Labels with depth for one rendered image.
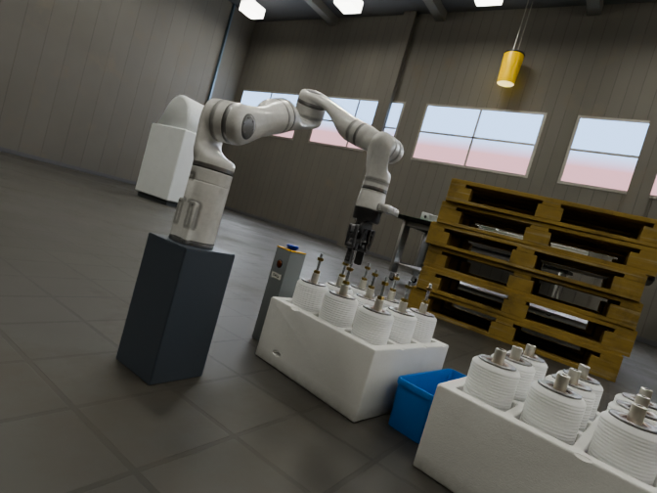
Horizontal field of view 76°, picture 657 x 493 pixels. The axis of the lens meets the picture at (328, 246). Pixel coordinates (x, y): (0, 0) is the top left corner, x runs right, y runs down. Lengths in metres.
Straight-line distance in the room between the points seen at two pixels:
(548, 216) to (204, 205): 2.46
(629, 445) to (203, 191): 0.90
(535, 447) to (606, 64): 8.55
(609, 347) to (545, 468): 2.23
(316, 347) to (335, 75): 10.30
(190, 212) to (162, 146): 6.26
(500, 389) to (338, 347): 0.38
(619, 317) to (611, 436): 2.20
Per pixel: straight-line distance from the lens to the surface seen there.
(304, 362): 1.16
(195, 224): 0.97
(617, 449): 0.90
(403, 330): 1.16
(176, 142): 7.01
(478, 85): 9.46
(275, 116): 1.09
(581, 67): 9.20
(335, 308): 1.13
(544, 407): 0.90
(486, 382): 0.93
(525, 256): 3.05
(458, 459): 0.95
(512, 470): 0.91
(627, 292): 3.05
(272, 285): 1.38
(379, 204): 1.13
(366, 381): 1.04
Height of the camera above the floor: 0.43
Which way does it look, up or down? 3 degrees down
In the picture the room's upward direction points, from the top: 16 degrees clockwise
